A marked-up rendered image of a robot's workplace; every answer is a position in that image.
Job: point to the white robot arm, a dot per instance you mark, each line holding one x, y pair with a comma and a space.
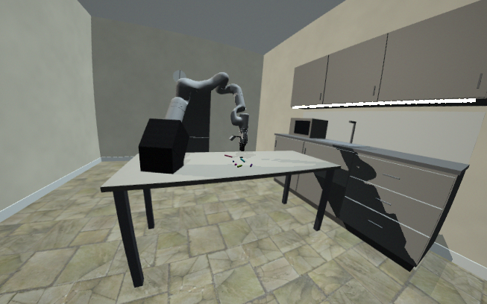
184, 86

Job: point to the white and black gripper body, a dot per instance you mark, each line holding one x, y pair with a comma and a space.
243, 137

